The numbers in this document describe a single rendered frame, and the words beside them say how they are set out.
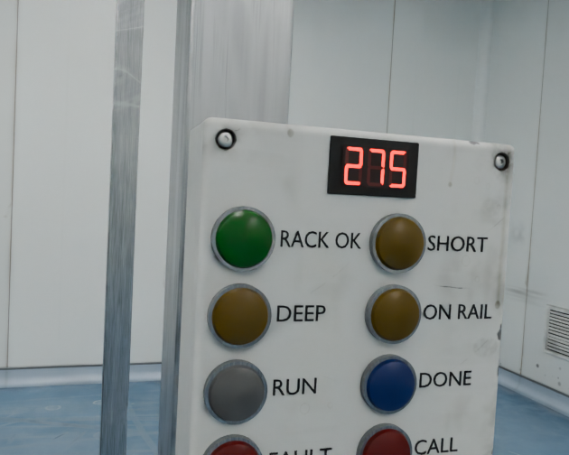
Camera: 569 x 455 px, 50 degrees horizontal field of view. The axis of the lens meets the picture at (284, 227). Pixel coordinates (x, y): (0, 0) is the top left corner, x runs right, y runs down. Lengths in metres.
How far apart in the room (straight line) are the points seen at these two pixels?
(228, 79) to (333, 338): 0.15
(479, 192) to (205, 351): 0.16
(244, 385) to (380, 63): 4.10
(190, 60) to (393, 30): 4.10
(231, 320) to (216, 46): 0.15
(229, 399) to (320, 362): 0.05
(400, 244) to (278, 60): 0.13
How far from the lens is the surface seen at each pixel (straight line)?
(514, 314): 4.33
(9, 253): 3.81
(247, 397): 0.29
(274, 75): 0.35
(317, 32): 4.18
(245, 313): 0.28
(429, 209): 0.32
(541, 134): 4.21
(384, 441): 0.33
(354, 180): 0.30
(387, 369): 0.31
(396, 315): 0.31
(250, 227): 0.27
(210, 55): 0.35
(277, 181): 0.29
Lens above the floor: 1.18
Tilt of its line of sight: 3 degrees down
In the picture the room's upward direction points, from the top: 3 degrees clockwise
